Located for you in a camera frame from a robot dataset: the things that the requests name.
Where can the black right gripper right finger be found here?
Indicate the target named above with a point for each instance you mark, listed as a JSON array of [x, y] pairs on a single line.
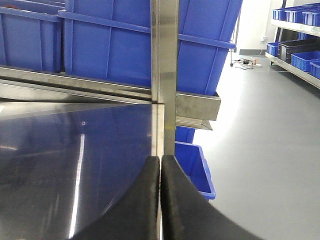
[[187, 215]]

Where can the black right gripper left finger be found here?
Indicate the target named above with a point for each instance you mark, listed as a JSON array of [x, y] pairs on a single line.
[[134, 216]]

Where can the blue bin on floor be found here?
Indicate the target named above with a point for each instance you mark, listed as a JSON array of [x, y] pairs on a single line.
[[192, 160]]

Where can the blue bin right on rack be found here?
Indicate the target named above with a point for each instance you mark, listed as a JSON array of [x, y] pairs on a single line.
[[111, 40]]

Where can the blue bin with red items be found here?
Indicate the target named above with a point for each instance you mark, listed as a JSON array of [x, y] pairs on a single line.
[[31, 35]]

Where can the steel shelf with bins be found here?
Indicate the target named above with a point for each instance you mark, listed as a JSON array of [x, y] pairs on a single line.
[[296, 47]]

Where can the power strip with cables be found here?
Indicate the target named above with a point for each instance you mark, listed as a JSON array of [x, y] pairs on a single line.
[[246, 63]]

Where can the stainless steel rack frame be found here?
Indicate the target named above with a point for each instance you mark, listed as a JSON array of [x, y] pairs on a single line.
[[170, 108]]

